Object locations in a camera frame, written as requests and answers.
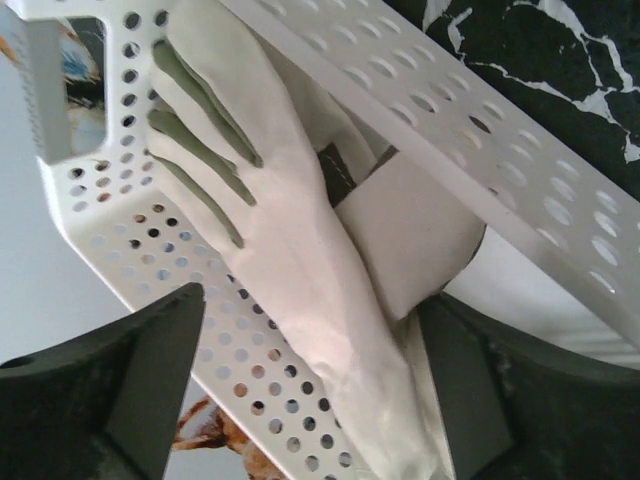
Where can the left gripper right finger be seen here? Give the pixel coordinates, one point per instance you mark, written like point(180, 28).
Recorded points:
point(517, 407)

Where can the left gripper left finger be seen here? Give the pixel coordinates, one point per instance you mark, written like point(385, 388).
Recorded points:
point(103, 405)

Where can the white grey work glove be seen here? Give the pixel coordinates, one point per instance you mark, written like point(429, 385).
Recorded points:
point(242, 169)

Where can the white perforated storage basket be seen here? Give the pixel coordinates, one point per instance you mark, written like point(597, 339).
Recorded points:
point(576, 225)

